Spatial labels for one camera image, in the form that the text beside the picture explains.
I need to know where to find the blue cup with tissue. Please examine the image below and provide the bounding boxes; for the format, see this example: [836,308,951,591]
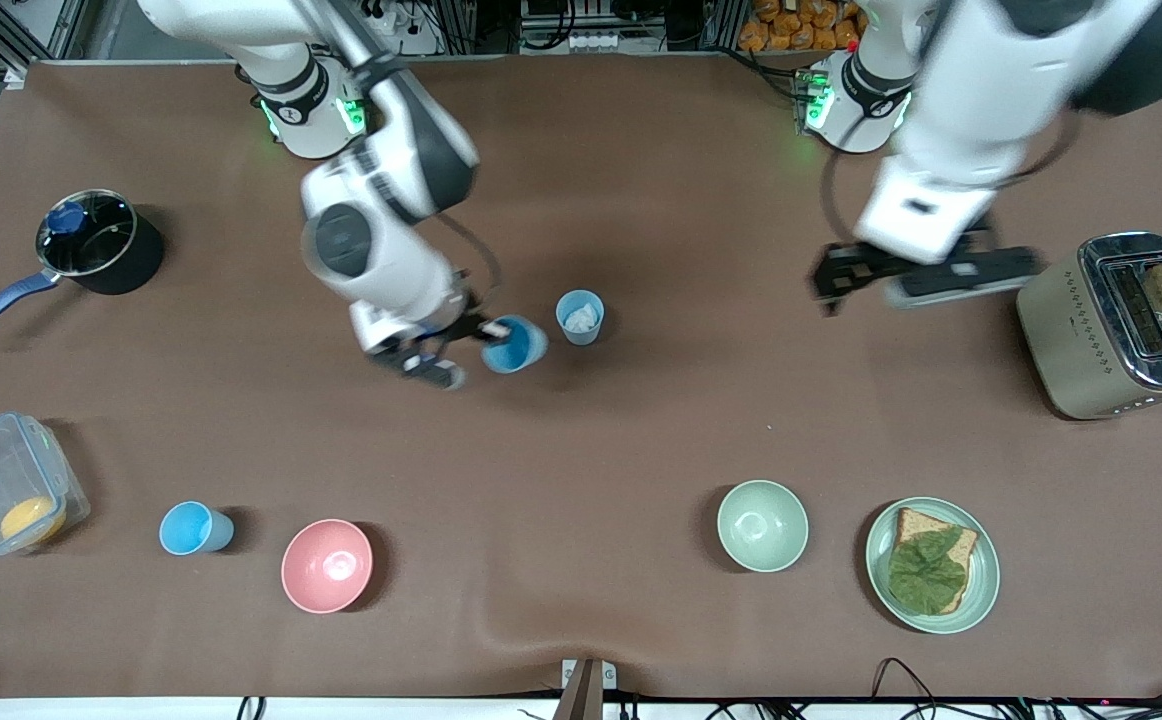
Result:
[555,289,607,347]

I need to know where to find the brown table cloth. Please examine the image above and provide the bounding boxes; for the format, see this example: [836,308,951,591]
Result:
[0,52,1162,701]

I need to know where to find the beige chrome toaster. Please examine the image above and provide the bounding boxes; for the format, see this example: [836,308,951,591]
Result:
[1016,232,1162,421]

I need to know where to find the orange snack bag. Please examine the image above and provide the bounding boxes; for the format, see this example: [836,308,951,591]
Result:
[737,0,864,53]

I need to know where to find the pink bowl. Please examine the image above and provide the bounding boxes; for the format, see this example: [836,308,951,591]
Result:
[280,518,375,615]

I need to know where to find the pale green bowl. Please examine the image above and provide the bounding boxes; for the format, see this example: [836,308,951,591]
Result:
[716,480,810,574]

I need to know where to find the brown bread slice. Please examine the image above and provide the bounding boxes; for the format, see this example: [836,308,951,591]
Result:
[891,507,981,615]

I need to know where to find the green lettuce leaf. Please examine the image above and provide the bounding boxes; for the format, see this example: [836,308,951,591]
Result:
[887,527,970,616]

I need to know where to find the white power strip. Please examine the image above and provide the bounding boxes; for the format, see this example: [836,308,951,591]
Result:
[356,0,404,37]

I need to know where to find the pale green plate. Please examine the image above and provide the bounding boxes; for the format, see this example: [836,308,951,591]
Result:
[864,496,1001,635]

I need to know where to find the orange round food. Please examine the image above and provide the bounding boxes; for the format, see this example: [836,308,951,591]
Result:
[0,496,68,546]

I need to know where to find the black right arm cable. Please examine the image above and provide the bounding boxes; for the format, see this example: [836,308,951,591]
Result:
[436,212,504,313]

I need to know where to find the black pot with blue handle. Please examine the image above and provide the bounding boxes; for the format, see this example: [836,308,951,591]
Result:
[0,188,166,344]

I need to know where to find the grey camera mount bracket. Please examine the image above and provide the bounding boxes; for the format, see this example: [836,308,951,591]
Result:
[553,658,618,720]

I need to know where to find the black looped floor cable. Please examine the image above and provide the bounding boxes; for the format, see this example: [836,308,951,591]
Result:
[871,657,942,720]

